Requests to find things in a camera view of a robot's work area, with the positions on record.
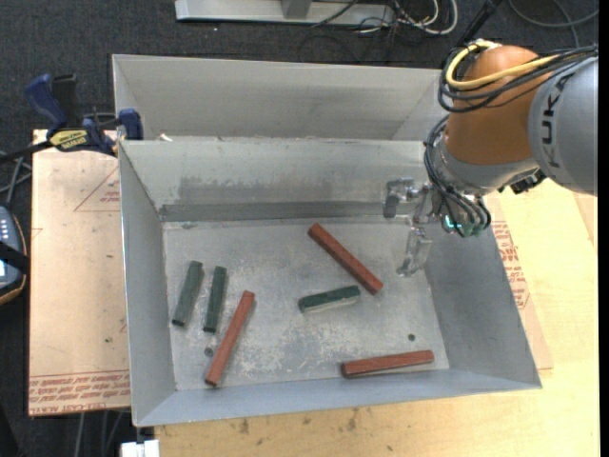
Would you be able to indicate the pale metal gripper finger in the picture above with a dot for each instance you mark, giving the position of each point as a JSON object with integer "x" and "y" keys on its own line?
{"x": 398, "y": 189}
{"x": 416, "y": 250}

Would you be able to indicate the red-brown flat block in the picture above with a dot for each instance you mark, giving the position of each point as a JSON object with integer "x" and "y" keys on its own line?
{"x": 230, "y": 338}
{"x": 386, "y": 363}
{"x": 345, "y": 258}

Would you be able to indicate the dark green flat block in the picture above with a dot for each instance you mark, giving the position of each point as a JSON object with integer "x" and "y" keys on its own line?
{"x": 188, "y": 293}
{"x": 328, "y": 298}
{"x": 216, "y": 299}

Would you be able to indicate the grey metal bin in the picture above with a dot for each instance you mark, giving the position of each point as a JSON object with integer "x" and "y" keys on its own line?
{"x": 285, "y": 345}

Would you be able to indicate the brown cardboard board, red print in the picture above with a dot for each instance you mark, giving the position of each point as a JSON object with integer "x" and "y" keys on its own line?
{"x": 76, "y": 274}

